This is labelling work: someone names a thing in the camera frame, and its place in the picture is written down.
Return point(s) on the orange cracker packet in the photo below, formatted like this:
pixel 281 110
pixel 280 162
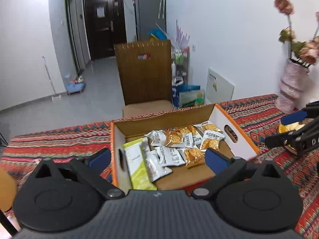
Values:
pixel 207 126

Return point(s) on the silver white snack packet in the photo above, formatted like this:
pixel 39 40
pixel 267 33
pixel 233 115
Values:
pixel 155 170

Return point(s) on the green white snack packet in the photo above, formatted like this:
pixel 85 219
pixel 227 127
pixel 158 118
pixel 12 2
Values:
pixel 137 167

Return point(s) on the pink ribbed vase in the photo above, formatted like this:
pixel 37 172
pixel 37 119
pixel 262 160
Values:
pixel 292 83

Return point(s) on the dried pink roses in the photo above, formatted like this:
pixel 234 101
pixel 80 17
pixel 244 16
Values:
pixel 300 34

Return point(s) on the oat crisp cracker packet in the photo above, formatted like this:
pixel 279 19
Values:
pixel 211 139

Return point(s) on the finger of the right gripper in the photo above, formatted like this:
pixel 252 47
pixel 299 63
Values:
pixel 288 133
pixel 310 111

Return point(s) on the orange cardboard snack box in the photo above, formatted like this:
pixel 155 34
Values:
pixel 182 135

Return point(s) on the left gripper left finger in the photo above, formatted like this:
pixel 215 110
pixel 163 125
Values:
pixel 89 169

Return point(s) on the metal storage rack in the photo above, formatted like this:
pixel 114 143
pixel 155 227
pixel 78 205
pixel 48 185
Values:
pixel 180 65

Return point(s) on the blue pet feeder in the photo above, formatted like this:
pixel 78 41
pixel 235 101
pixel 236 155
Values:
pixel 74 85

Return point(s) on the white board against wall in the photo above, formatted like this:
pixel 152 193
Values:
pixel 218 88

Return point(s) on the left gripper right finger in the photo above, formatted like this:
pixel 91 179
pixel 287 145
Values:
pixel 227 171

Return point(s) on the grey refrigerator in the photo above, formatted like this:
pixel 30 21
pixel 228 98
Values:
pixel 150 18

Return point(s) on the brown wooden chair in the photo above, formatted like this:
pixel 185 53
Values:
pixel 146 76

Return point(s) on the dark entrance door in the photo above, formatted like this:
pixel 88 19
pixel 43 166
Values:
pixel 105 26

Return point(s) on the white printed snack packet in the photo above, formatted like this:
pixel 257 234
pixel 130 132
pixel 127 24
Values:
pixel 157 138

